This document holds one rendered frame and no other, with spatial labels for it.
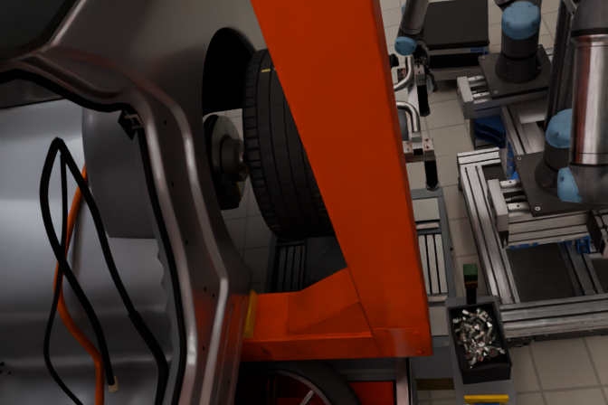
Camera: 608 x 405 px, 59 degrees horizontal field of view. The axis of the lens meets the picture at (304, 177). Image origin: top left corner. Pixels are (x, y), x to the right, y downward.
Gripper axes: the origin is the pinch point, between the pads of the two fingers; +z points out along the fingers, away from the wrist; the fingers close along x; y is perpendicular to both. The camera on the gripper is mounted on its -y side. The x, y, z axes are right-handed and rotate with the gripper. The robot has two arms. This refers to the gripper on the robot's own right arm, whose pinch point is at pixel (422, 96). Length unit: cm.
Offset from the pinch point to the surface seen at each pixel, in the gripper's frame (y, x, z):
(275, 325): -15, -51, 76
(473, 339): -26, 6, 78
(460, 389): -38, 1, 88
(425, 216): -75, -5, -2
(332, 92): 77, -14, 81
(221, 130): 13, -68, 17
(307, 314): -9, -40, 75
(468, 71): -69, 26, -90
